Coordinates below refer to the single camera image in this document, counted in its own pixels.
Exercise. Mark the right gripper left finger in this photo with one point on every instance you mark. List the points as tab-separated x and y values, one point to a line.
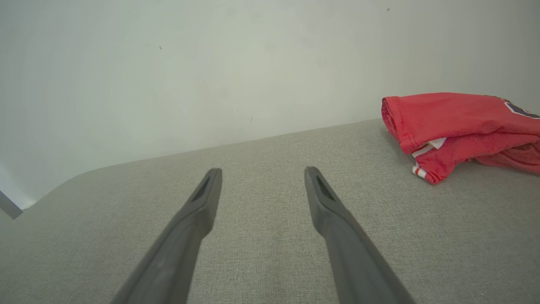
177	253

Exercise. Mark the dark skirting board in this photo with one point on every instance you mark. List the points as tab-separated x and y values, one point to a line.
9	207

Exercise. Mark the red shorts white trim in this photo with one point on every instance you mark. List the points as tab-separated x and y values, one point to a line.
519	158

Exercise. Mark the red shirt white sleeves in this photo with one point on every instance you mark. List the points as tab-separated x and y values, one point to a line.
447	118

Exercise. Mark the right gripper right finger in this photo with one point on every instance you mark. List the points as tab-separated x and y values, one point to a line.
354	261

